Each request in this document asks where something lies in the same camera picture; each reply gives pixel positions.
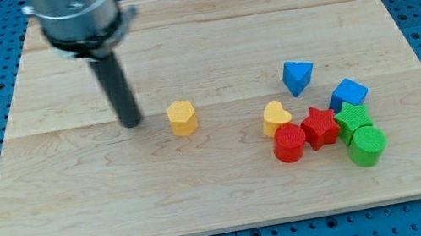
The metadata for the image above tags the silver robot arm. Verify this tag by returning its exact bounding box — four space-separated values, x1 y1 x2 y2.
22 0 138 61

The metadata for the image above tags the yellow heart block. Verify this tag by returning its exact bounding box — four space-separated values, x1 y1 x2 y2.
262 101 293 138

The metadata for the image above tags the blue triangle block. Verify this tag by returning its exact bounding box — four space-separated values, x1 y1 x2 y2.
282 61 314 97

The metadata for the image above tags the yellow hexagon block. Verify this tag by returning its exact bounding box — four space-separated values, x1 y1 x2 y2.
166 100 199 137

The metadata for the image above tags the wooden board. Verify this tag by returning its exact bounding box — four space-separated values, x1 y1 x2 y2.
0 0 421 236

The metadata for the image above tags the red cylinder block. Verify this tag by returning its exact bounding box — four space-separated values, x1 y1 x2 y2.
273 123 307 163

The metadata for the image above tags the red star block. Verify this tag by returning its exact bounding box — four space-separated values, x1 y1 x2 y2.
300 107 340 151

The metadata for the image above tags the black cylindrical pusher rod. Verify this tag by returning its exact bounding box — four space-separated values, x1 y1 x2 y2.
90 52 142 129

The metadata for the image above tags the blue cube block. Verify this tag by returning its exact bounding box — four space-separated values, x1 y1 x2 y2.
329 78 369 113

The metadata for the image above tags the green star block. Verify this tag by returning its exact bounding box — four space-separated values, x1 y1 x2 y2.
334 102 374 146

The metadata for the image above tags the green cylinder block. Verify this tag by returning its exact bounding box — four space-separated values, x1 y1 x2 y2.
348 125 387 167

